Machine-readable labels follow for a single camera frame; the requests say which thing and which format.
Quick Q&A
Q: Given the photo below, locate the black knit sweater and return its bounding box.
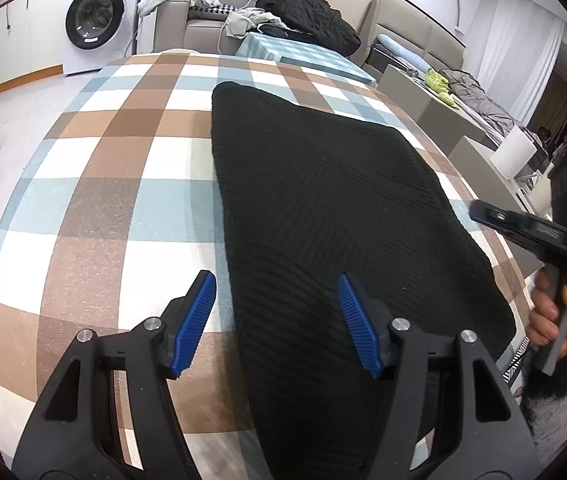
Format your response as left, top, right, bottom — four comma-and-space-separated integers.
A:
212, 82, 515, 479

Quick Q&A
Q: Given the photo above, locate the white grey clothes pile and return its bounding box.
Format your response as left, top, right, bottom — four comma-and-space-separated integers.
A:
137, 0, 290, 39

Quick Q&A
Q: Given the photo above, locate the right hand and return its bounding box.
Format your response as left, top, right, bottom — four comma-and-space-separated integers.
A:
525, 268, 567, 359

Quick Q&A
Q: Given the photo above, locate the white paper roll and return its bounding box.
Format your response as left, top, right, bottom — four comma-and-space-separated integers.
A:
491, 126, 536, 180

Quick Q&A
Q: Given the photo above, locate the checkered plaid table cloth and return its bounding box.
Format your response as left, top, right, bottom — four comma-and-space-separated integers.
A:
0, 49, 532, 480

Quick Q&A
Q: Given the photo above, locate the yellow-green cloth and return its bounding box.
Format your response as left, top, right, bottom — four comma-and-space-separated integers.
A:
425, 68, 458, 108

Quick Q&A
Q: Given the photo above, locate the teal checkered small cloth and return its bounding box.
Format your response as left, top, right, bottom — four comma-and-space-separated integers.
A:
236, 32, 377, 87

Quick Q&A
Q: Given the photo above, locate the grey sofa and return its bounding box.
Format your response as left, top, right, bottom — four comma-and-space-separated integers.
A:
151, 0, 466, 70

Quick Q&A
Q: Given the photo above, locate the black jacket on sofa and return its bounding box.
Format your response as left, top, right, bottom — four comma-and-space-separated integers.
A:
256, 0, 361, 58

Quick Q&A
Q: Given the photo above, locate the white front-load washing machine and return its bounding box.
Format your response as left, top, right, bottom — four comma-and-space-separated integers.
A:
62, 0, 140, 76

